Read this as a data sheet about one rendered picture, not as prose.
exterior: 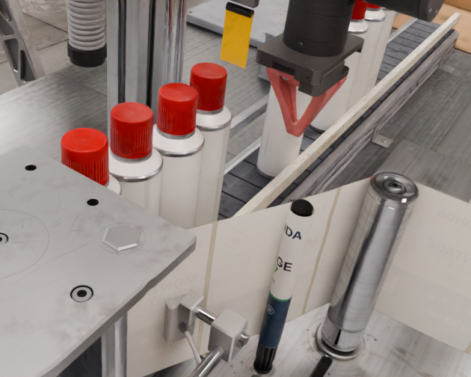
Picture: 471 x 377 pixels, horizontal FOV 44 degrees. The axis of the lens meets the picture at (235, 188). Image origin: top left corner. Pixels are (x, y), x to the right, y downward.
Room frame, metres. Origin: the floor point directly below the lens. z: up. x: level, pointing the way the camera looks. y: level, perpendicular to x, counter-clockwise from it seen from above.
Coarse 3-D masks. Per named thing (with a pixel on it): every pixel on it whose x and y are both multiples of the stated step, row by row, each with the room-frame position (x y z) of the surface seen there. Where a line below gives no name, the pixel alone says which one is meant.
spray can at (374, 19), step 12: (372, 12) 0.81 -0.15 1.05; (372, 24) 0.81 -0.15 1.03; (372, 36) 0.81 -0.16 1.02; (372, 48) 0.81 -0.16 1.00; (360, 60) 0.81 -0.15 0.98; (372, 60) 0.82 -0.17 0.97; (360, 72) 0.81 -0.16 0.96; (360, 84) 0.81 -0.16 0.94; (360, 96) 0.82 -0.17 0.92; (348, 108) 0.81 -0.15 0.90
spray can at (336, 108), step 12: (360, 0) 0.76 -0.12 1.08; (360, 12) 0.76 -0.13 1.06; (360, 24) 0.76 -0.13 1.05; (360, 36) 0.76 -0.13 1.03; (348, 60) 0.75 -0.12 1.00; (348, 72) 0.75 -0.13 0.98; (348, 84) 0.76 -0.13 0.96; (336, 96) 0.75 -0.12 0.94; (348, 96) 0.76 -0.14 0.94; (324, 108) 0.75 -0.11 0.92; (336, 108) 0.75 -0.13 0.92; (324, 120) 0.75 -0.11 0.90; (336, 120) 0.75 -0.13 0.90
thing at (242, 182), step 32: (416, 32) 1.23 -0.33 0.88; (448, 32) 1.26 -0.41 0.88; (384, 64) 1.04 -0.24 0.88; (416, 64) 1.06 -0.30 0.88; (384, 96) 0.90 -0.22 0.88; (352, 128) 0.78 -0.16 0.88; (256, 160) 0.65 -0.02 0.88; (320, 160) 0.68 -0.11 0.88; (224, 192) 0.57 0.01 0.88; (256, 192) 0.58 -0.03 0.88; (288, 192) 0.59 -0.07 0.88
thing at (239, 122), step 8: (264, 96) 0.68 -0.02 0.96; (256, 104) 0.66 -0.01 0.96; (264, 104) 0.66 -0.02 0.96; (248, 112) 0.63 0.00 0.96; (256, 112) 0.64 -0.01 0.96; (264, 112) 0.66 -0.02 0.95; (232, 120) 0.61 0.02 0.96; (240, 120) 0.61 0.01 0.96; (248, 120) 0.63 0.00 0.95; (232, 128) 0.59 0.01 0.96; (240, 128) 0.61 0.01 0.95; (232, 136) 0.59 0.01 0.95
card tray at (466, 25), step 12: (456, 0) 1.61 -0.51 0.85; (468, 0) 1.60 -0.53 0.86; (444, 12) 1.54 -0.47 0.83; (456, 12) 1.56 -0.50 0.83; (468, 12) 1.58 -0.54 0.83; (396, 24) 1.40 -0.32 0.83; (456, 24) 1.47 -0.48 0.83; (468, 24) 1.48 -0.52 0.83; (468, 36) 1.39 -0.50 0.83; (456, 48) 1.31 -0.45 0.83; (468, 48) 1.31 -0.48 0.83
